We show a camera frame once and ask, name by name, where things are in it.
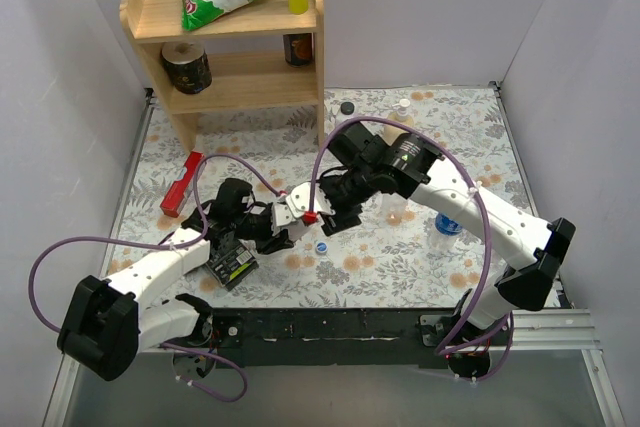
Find blue white bottle cap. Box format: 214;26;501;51
315;242;328;255

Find clear plastic bottle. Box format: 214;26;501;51
380;194;409;226

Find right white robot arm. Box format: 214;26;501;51
311;116;576;351

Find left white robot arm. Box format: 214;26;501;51
57;178;295;381

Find beige pump lotion bottle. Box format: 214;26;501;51
383;98;414;145

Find white bottle black cap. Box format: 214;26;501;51
339;101;355;117

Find blue label water bottle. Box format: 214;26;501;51
428;213;463;251

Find black green product box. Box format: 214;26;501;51
204;233;259;291

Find red rectangular box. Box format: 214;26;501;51
160;150;205;218

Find floral patterned table mat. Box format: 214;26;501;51
109;86;531;308

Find dark can on shelf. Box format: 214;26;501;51
283;33;313;67

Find dark round canister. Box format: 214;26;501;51
161;41;212;95

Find wooden shelf unit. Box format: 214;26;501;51
119;0;325;151

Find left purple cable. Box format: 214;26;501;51
27;152;289;403

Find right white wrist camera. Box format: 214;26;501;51
285;182;335;242

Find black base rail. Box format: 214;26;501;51
169;304;511;368

